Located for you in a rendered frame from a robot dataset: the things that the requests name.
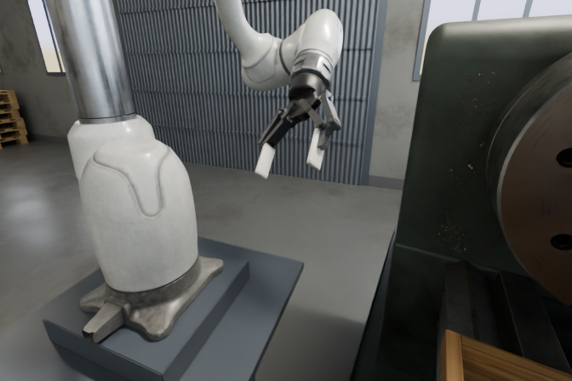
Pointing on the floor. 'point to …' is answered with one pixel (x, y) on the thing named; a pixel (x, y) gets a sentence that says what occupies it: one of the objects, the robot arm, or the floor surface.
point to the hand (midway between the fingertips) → (286, 167)
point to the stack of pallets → (11, 120)
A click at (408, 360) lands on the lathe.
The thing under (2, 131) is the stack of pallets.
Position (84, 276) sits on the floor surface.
